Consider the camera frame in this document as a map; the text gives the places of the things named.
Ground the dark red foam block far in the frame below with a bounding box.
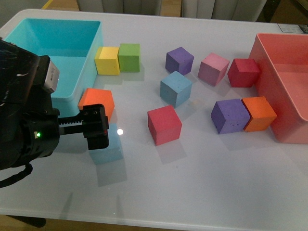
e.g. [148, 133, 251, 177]
[227, 58, 261, 88]

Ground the red foam block centre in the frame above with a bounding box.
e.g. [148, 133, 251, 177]
[147, 105, 182, 146]

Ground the light blue foam block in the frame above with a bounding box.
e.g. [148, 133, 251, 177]
[89, 123, 123, 165]
[159, 71, 193, 108]

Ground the orange foam block right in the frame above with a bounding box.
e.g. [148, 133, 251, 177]
[242, 96, 277, 132]

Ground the table label sticker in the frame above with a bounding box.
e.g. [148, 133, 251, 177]
[278, 24, 308, 34]

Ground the purple foam block near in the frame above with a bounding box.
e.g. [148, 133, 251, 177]
[211, 99, 250, 134]

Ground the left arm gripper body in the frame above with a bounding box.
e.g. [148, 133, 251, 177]
[21, 84, 82, 159]

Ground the black cable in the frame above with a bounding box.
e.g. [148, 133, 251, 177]
[0, 163, 33, 189]

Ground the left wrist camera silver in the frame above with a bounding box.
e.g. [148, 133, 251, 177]
[43, 60, 60, 94]

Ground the orange foam block left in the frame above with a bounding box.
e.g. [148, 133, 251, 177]
[77, 88, 115, 122]

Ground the pink plastic bin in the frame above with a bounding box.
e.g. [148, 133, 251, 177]
[249, 33, 308, 144]

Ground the grey chair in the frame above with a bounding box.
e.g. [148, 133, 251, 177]
[77, 0, 161, 15]
[182, 0, 266, 22]

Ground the pink foam block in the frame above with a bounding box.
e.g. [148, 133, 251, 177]
[197, 53, 230, 86]

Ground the purple foam block far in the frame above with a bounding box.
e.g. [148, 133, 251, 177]
[165, 47, 194, 75]

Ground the orange foam block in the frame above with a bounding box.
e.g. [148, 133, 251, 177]
[77, 88, 115, 122]
[242, 96, 277, 132]

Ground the grey chair left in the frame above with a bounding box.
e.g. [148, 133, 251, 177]
[77, 0, 161, 15]

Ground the purple foam block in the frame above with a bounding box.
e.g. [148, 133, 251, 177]
[211, 99, 250, 134]
[165, 47, 194, 75]

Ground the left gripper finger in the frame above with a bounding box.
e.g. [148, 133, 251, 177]
[80, 104, 108, 127]
[83, 125, 109, 150]

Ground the teal plastic bin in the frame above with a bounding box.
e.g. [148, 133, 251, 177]
[5, 18, 103, 117]

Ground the green foam block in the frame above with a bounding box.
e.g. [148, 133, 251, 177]
[118, 43, 141, 72]

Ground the yellow foam block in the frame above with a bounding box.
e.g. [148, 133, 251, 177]
[94, 46, 120, 76]

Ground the grey chair right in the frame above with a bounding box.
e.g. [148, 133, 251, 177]
[182, 0, 266, 22]

